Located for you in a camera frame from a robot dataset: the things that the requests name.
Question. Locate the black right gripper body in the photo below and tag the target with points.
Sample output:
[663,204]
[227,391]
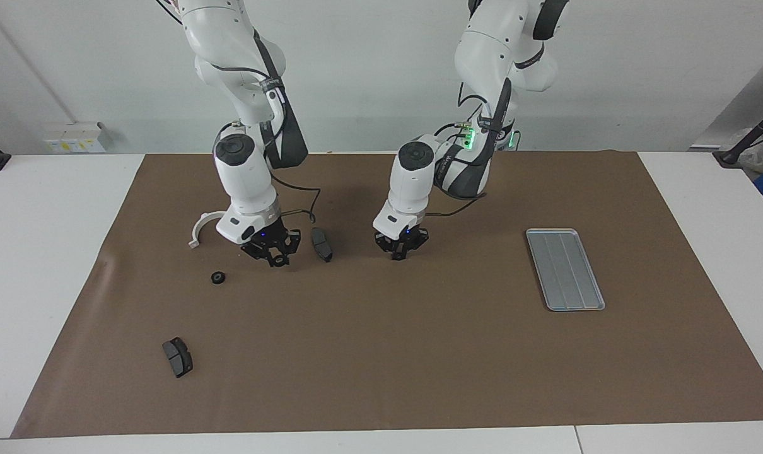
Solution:
[268,236]

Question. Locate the silver metal tray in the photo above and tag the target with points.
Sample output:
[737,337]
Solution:
[564,271]

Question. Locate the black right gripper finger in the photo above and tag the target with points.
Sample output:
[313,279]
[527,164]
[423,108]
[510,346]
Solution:
[267,255]
[294,246]

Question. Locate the white curved plastic bracket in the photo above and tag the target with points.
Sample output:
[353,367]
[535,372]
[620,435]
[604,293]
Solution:
[197,232]

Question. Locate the dark grey brake pad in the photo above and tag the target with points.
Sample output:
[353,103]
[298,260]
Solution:
[178,358]
[321,244]

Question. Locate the black stand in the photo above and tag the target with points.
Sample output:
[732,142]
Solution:
[753,135]

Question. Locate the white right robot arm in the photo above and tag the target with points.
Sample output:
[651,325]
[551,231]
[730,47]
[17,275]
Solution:
[243,170]

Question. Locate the white wall socket box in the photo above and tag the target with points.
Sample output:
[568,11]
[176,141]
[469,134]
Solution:
[72,139]

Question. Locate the clear plastic bag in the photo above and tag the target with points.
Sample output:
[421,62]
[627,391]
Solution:
[760,159]

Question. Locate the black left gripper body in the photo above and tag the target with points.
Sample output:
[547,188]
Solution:
[401,236]

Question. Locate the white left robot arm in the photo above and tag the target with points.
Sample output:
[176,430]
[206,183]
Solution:
[413,183]

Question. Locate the brown table mat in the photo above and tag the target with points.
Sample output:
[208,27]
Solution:
[419,353]

